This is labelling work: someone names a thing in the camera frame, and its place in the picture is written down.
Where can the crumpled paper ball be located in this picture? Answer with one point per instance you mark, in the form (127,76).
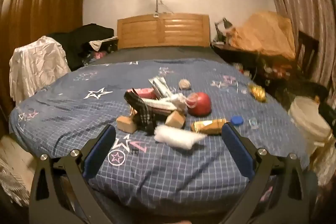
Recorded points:
(184,84)

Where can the long white packet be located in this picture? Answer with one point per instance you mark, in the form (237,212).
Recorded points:
(160,104)

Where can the blue bottle cap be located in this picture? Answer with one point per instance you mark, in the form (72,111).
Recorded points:
(237,121)

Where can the white crinkled cloth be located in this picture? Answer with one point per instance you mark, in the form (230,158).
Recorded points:
(36,64)

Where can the orange cloth cover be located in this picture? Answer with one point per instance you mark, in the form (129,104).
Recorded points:
(265,32)

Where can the wooden block right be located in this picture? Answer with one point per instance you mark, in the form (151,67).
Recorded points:
(175,120)

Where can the dark wooden desk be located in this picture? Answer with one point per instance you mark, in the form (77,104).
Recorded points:
(236,53)

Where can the black desk lamp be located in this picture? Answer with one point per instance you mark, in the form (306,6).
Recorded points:
(219,27)

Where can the pile of black clothes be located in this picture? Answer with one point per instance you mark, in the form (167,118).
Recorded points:
(76,43)

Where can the brown wooden wardrobe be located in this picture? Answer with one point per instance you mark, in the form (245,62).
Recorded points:
(39,8)

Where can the wooden headboard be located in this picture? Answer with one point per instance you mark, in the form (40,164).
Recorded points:
(162,29)

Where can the wooden block left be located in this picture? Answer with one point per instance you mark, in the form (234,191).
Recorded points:
(126,123)

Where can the black white plaid cloth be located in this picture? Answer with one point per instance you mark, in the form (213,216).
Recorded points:
(141,113)

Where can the white plastic bucket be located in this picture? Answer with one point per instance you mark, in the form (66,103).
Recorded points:
(307,119)

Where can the gold foil wrapper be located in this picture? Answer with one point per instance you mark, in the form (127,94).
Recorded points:
(257,92)
(210,125)

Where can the wooden block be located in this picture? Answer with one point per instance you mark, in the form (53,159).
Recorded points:
(175,120)
(126,123)

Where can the pink box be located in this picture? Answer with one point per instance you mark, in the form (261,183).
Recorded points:
(145,93)

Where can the clear plastic wrapper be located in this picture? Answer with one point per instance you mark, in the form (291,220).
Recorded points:
(223,85)

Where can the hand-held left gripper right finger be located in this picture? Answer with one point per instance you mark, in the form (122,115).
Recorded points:
(236,153)

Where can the blue star printed blanket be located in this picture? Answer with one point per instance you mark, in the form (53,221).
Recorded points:
(170,174)

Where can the silver striped packet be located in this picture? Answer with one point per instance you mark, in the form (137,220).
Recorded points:
(160,86)

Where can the dark wooden chair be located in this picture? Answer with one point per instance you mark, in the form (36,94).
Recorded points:
(307,48)

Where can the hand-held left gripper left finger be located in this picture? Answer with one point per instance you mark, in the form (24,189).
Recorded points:
(99,151)

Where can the clear plastic lid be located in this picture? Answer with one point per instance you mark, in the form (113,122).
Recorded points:
(253,122)

